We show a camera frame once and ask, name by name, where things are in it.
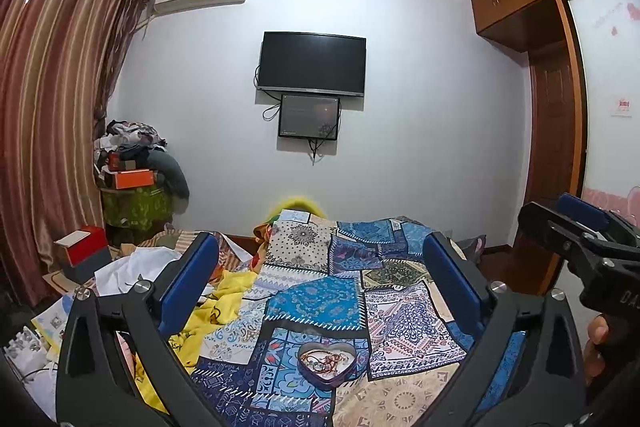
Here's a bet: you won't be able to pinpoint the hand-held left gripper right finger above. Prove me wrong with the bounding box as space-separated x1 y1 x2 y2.
422 231 588 427

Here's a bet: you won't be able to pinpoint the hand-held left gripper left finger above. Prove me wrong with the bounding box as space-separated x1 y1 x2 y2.
55 231 226 427

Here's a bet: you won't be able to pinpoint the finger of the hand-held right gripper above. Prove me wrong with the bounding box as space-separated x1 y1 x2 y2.
556 193 640 249
517 202 603 289

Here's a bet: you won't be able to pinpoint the bead necklaces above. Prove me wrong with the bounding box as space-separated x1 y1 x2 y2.
300 349 351 380

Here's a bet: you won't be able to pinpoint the heart-shaped tin box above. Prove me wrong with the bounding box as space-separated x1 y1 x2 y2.
296 342 357 390

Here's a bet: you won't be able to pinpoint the person's right hand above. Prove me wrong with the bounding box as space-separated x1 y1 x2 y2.
585 314 609 380

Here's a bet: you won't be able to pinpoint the yellow cloth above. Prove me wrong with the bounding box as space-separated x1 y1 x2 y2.
132 269 267 408

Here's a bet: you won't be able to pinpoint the dark patterned pillow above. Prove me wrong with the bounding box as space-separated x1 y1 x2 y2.
457 234 488 263

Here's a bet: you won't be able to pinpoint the crumpled white cloth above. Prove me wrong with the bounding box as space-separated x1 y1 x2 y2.
95 247 182 298

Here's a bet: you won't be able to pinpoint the brown wooden door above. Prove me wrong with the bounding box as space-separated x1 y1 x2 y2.
515 47 584 254

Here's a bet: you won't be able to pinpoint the green patterned cloth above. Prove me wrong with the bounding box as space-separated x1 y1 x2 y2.
100 184 174 229

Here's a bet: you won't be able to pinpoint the blue patchwork blanket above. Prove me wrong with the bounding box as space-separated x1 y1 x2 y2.
190 209 531 427

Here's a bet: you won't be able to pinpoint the red and white box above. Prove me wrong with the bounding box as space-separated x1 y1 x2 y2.
54 225 108 268

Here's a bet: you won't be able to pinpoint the orange box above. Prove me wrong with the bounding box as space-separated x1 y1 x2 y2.
112 168 156 190

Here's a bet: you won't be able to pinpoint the yellow round object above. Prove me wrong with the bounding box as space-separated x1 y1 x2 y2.
267 197 326 221

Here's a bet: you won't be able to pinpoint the illustrated booklet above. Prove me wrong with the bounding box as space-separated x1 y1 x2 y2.
31 297 72 349

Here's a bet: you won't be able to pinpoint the pile of clothes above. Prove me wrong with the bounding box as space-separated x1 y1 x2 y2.
95 121 168 172

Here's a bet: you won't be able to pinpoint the white paper sheet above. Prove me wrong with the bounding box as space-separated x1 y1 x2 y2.
10 352 59 419

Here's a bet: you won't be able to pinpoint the striped brown curtain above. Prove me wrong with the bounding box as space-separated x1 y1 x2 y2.
0 0 154 308

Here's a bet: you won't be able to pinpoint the small black wall screen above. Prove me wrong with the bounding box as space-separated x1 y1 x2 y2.
278 93 342 141

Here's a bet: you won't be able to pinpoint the black wall television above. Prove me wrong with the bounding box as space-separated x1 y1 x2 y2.
256 32 367 98

